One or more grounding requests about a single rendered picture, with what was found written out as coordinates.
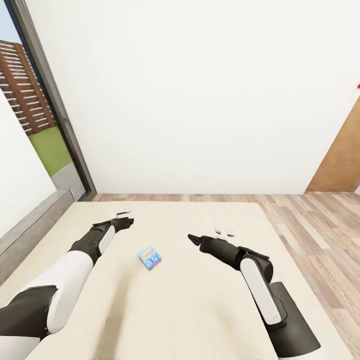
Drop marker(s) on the board game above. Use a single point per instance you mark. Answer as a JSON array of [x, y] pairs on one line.
[[150, 257]]

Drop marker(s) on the sliding door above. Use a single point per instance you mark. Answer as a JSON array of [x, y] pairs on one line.
[[340, 168]]

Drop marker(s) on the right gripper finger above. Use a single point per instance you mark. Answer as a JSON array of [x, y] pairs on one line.
[[195, 239]]

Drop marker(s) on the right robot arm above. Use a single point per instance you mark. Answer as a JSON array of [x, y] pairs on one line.
[[288, 331]]

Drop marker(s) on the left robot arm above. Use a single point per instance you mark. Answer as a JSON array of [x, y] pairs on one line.
[[44, 306]]

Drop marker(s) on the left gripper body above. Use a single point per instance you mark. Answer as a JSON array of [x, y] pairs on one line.
[[122, 223]]

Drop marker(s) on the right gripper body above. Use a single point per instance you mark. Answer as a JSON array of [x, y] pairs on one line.
[[214, 246]]

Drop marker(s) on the bed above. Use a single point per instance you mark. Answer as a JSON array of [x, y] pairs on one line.
[[190, 306]]

